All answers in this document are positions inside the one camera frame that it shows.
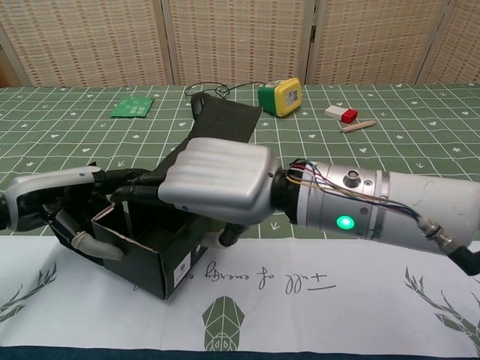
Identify black foldable paper box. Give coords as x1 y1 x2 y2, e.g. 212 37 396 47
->
55 93 263 301

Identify black mouse cable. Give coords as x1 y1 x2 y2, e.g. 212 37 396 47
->
184 81 263 99

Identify green circuit board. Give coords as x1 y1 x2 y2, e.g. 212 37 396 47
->
110 95 155 119

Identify green yellow tape measure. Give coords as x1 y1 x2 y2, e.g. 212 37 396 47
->
257 77 303 117

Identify short wooden pencil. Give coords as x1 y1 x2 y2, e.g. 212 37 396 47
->
340 118 377 133

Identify woven folding screen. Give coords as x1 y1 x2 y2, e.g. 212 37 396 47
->
0 0 480 89

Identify white red eraser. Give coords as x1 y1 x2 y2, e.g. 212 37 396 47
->
325 106 358 124

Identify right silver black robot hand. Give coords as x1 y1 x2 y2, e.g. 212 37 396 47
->
157 136 286 250

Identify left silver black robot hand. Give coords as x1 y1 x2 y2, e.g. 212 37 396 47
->
5 166 166 263

